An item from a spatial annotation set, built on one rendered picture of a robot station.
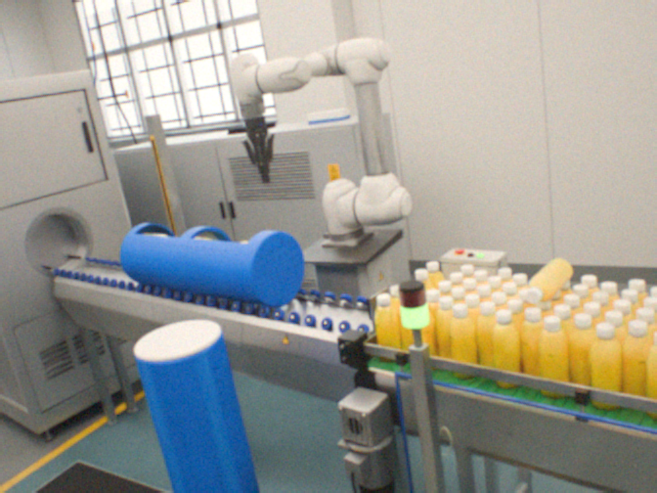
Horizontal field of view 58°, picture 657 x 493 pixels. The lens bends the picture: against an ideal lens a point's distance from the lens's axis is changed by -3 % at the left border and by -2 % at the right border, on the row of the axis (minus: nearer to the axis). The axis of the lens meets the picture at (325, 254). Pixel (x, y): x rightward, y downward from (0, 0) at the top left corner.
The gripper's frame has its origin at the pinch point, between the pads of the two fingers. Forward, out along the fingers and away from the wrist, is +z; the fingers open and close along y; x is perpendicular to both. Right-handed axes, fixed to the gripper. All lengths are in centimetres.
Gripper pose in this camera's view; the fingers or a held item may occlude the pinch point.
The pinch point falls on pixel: (264, 173)
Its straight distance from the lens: 217.9
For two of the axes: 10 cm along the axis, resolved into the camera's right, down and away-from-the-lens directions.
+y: -7.9, 3.0, -5.3
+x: 5.9, 1.4, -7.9
